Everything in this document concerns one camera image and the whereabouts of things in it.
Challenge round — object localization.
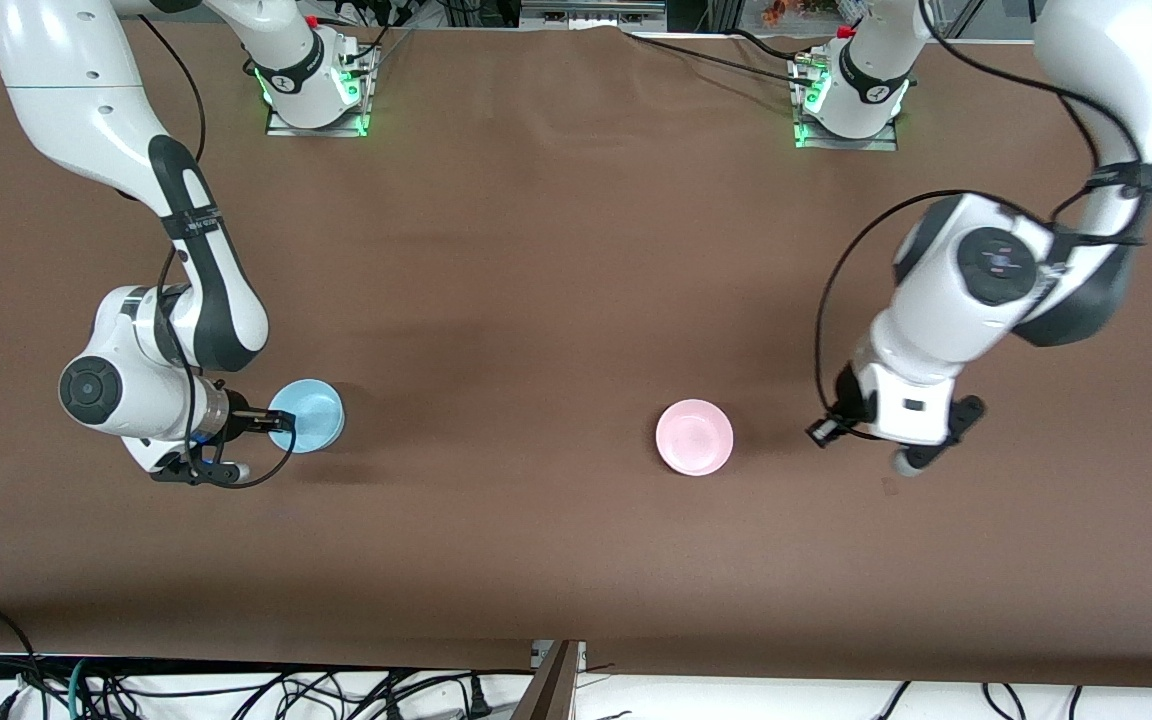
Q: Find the brown table cover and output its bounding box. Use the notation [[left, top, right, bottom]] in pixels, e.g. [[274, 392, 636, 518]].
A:
[[0, 18, 1152, 691]]

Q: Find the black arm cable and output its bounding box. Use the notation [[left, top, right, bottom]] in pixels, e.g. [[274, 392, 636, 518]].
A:
[[814, 0, 1152, 441], [136, 10, 299, 491]]

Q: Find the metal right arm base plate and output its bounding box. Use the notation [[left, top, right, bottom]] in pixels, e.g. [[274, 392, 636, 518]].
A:
[[264, 45, 378, 139]]

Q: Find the light blue bowl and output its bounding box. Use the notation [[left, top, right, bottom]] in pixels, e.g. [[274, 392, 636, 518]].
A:
[[266, 378, 346, 454]]

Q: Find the pink bowl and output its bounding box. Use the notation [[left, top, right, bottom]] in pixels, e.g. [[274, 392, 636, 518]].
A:
[[655, 399, 735, 477]]

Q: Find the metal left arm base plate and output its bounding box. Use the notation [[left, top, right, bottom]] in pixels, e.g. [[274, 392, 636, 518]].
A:
[[792, 55, 900, 152]]

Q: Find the aluminium frame post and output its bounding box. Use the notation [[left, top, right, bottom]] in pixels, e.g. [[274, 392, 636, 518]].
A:
[[514, 640, 587, 720]]

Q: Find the orange background object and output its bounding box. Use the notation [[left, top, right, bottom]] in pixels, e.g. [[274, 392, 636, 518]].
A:
[[761, 0, 842, 28]]

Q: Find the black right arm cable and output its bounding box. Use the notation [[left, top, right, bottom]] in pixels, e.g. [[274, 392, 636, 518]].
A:
[[136, 10, 299, 491]]

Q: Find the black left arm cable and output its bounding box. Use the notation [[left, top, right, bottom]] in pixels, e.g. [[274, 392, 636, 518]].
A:
[[814, 0, 1152, 441]]

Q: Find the grey metal box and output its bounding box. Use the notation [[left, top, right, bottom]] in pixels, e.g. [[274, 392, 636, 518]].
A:
[[519, 0, 669, 33]]

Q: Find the black base power cable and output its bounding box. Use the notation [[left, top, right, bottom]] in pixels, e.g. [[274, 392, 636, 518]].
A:
[[621, 28, 822, 89]]

